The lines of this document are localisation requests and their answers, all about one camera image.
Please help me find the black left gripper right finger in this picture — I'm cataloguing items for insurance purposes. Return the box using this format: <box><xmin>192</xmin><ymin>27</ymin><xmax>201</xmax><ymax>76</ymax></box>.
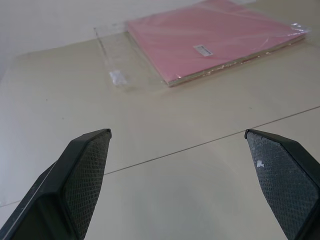
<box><xmin>244</xmin><ymin>128</ymin><xmax>320</xmax><ymax>240</ymax></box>

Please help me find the pink paper pack in plastic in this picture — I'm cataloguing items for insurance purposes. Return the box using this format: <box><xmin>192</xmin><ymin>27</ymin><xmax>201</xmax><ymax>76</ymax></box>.
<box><xmin>92</xmin><ymin>0</ymin><xmax>312</xmax><ymax>93</ymax></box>

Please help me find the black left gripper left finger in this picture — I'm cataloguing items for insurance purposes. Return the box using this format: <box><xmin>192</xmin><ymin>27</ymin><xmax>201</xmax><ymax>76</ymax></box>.
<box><xmin>0</xmin><ymin>128</ymin><xmax>113</xmax><ymax>240</ymax></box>

